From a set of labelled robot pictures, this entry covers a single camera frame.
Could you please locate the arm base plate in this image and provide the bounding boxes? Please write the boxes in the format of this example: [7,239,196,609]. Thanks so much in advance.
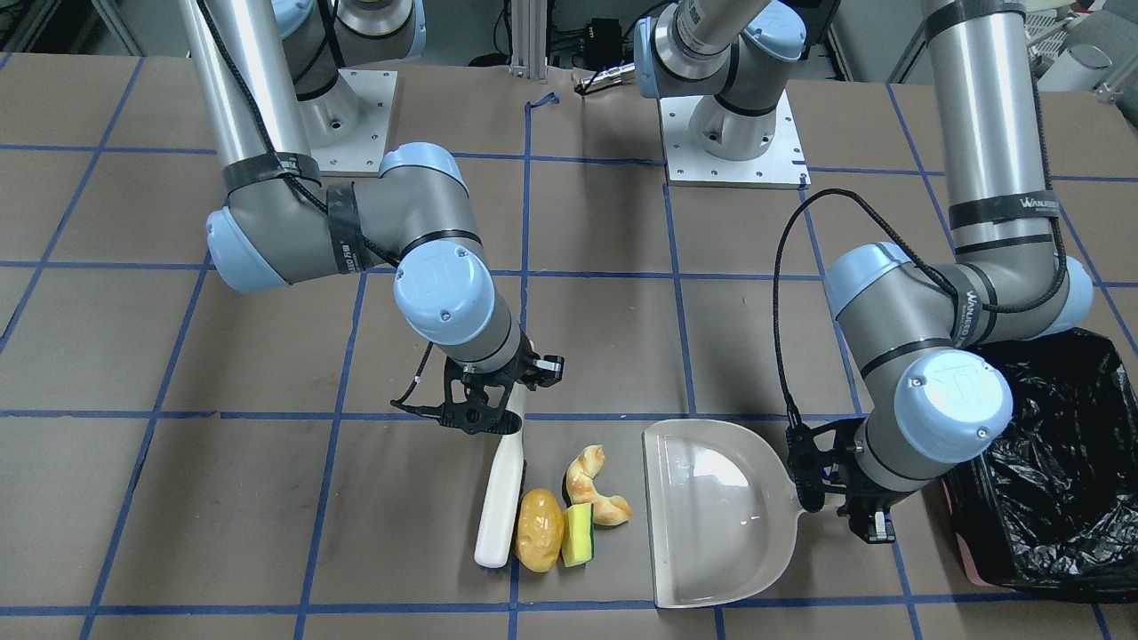
[298,69,398,177]
[658,92,813,189]

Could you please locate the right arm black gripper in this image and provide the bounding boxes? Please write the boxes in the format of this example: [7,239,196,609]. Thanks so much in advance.
[440,336,564,435]

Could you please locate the beige plastic dustpan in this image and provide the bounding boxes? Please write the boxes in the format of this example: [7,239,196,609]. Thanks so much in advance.
[643,419,802,609]

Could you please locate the aluminium frame post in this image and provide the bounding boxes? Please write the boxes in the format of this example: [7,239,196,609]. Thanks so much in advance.
[509,0,549,84]

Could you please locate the black bag lined bin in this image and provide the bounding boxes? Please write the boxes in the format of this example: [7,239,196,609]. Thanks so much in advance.
[945,328,1137,604]

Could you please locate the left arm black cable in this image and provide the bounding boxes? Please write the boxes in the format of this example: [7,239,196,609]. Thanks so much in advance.
[772,187,979,429]

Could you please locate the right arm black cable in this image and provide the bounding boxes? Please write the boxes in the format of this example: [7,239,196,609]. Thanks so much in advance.
[196,0,445,419]

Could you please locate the toy potato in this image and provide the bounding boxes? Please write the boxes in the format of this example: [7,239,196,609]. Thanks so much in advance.
[516,489,564,572]

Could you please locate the white cylinder container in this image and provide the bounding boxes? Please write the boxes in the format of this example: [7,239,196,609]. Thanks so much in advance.
[1037,44,1113,92]

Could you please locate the beige hand brush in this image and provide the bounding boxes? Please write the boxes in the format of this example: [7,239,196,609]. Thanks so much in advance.
[473,428,525,571]

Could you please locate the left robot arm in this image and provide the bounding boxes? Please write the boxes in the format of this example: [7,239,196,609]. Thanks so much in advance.
[633,1,1092,544]

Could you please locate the toy croissant piece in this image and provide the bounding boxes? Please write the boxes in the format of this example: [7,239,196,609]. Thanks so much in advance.
[564,444,635,527]

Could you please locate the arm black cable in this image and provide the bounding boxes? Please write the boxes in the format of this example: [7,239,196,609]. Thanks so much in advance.
[196,0,445,419]
[772,187,979,429]

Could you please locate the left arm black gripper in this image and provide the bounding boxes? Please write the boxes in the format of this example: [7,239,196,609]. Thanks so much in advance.
[786,417,894,543]

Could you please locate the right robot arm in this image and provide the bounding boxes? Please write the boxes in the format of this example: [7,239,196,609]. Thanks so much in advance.
[180,1,564,435]

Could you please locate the yellow green sponge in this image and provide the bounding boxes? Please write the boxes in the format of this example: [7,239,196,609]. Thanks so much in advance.
[560,503,595,568]

